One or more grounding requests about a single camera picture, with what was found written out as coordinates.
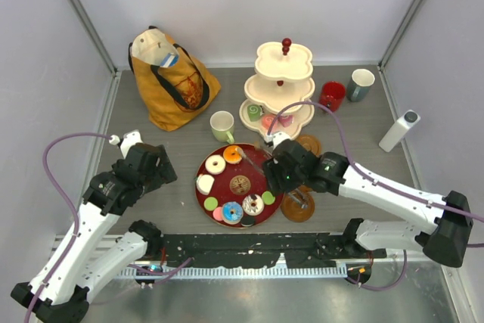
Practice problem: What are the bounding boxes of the brown wooden coaster top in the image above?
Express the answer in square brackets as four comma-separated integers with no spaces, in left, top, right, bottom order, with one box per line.
[296,134,322,156]

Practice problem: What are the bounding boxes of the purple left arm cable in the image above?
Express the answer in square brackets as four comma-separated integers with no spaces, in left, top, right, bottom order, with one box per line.
[25,132,197,323]

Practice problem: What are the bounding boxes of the yellow tote bag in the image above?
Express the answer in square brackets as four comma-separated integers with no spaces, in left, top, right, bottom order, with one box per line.
[128,26,222,132]

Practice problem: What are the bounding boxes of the white cream cake slice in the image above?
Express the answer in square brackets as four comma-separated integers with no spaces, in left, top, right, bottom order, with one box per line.
[196,174,215,195]

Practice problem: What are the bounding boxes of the brown wooden coaster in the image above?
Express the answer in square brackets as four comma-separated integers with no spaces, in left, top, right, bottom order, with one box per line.
[281,188,315,222]
[296,134,322,156]

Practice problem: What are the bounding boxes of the blue frosted donut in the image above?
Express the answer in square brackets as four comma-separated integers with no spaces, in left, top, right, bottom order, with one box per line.
[222,201,244,225]

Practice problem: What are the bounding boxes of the green swirl roll cake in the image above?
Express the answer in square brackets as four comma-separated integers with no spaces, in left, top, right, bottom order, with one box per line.
[247,104,263,123]

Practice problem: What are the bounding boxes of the orange glazed donut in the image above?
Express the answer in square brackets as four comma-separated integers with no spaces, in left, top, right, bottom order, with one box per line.
[222,144,243,165]

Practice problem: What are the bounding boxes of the blue white packet in bag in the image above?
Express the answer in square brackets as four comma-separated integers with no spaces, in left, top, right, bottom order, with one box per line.
[160,53,179,68]

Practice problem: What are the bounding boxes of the small green macaron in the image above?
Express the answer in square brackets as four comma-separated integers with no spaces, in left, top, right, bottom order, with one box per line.
[262,191,275,205]

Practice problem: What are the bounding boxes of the large green macaron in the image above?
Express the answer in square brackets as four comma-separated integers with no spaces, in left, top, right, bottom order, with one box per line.
[203,197,219,211]

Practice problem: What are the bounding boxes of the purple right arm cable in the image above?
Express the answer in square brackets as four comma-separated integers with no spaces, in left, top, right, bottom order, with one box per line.
[266,101,484,290]

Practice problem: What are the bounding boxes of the magenta swirl roll cake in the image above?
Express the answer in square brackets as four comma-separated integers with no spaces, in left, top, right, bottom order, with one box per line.
[278,115,293,128]

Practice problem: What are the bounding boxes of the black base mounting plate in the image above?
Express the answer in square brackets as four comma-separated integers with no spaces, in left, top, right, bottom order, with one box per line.
[163,233,386,269]

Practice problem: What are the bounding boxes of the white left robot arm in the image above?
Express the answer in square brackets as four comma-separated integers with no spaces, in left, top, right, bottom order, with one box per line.
[11,142,177,322]

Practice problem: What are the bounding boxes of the red round lacquer tray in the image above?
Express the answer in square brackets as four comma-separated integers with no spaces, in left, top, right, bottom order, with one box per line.
[195,143,283,228]

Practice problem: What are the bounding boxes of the black sandwich cookie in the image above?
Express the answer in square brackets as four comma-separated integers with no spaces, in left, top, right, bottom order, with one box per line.
[240,216,256,227]

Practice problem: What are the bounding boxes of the red mug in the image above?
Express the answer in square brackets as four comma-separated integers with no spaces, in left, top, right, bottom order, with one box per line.
[319,81,346,112]

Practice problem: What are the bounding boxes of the white bottle grey cap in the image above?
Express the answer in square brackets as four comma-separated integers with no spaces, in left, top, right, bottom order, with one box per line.
[379,110,420,153]

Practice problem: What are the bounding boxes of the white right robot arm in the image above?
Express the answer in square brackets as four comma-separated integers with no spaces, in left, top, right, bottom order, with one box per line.
[262,136,473,268]

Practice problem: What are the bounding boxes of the salmon pink swirl roll cake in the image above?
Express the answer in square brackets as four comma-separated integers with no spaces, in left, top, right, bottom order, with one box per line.
[261,113,278,131]

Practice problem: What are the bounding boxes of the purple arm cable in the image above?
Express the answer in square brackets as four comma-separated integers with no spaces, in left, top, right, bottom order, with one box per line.
[25,132,197,323]
[266,101,484,290]

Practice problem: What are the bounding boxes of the metal serving tongs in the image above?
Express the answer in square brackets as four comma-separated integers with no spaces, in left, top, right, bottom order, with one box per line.
[235,147,309,209]

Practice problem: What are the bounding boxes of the pink macaron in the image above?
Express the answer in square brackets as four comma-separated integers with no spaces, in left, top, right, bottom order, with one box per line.
[213,207,223,222]

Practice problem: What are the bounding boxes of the grey blue mug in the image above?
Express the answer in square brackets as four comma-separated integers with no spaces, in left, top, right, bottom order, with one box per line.
[346,69,375,102]

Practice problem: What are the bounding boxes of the brown wooden coaster bottom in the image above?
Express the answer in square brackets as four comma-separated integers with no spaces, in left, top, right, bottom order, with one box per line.
[281,188,315,222]

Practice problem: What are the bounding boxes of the white frosted donut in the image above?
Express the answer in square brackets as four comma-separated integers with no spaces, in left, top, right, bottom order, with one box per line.
[205,155,226,175]

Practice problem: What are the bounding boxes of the white chocolate sprinkle donut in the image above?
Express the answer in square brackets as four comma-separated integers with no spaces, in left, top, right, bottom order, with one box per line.
[242,194,265,216]

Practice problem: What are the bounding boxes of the light green mug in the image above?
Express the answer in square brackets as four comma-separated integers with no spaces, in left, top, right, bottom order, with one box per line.
[209,110,234,144]

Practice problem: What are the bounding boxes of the cream three-tier cake stand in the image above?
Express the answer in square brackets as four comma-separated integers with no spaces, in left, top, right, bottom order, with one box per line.
[239,38,315,140]

